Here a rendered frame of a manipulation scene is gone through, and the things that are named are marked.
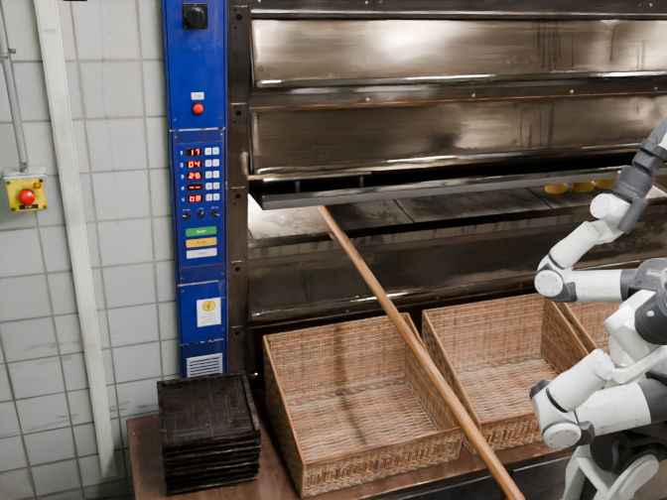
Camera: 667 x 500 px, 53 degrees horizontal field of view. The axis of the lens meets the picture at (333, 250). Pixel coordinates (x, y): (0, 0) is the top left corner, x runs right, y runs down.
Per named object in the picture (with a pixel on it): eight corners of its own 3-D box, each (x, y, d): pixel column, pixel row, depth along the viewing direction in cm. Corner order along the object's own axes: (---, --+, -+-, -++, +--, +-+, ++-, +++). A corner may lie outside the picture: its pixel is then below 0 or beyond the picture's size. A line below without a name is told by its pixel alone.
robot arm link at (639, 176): (679, 157, 177) (653, 196, 181) (646, 140, 183) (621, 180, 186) (668, 150, 167) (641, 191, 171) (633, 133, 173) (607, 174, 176)
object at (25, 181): (10, 201, 180) (3, 167, 175) (51, 198, 184) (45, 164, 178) (8, 214, 174) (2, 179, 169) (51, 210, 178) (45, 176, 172)
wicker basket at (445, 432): (257, 394, 243) (259, 333, 229) (399, 367, 262) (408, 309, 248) (299, 502, 204) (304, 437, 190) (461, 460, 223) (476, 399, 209)
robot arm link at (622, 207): (630, 184, 184) (607, 219, 188) (605, 172, 179) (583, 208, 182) (661, 200, 175) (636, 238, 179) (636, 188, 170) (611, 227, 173)
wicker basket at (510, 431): (409, 365, 263) (419, 308, 249) (531, 343, 281) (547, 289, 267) (469, 459, 224) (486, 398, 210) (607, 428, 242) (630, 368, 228)
